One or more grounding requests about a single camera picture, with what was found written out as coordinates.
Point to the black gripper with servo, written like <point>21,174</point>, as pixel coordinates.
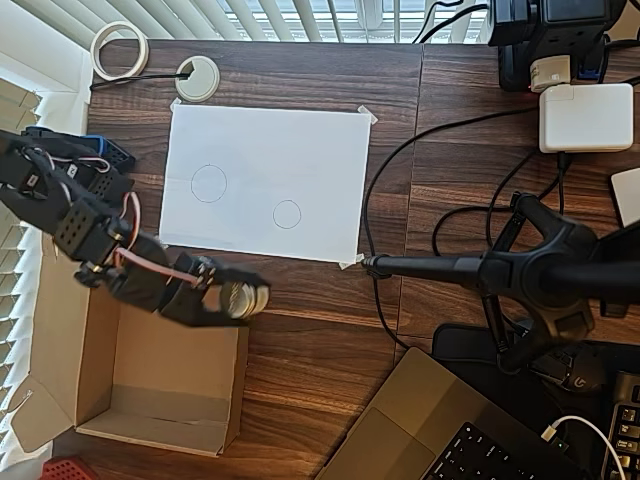
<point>184,299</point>

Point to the small jar with silver lid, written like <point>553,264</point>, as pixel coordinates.
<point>240,300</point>

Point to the red leader robot arm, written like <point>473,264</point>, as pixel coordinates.
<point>62,470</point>

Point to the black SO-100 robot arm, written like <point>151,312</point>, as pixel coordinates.
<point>80,225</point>

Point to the open cardboard box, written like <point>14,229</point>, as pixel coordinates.
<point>170,360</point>

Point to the clear tape piece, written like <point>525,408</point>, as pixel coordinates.
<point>176,105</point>
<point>369,116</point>
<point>350,262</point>

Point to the white paper with drawn circles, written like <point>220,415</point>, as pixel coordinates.
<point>280,160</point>

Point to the grey laptop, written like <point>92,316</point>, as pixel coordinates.
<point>415,400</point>

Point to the vertical window blinds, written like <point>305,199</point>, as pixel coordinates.
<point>10,320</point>
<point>280,20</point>

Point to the black mouse pad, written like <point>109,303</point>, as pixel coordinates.
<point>460,345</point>

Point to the masking tape roll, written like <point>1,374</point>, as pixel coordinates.
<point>142,50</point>

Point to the black tripod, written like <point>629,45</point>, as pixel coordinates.
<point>540,275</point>

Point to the black Logitech mouse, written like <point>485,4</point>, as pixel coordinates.
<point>582,377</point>

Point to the small white plug adapter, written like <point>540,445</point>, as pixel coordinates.
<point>550,72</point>

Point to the white laptop power adapter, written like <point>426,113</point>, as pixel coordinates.
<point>585,117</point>

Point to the silver flat device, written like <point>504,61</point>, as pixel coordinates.
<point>630,197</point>

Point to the black keyboard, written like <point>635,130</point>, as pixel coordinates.
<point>627,430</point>

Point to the black power strip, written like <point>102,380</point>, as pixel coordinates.
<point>565,32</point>

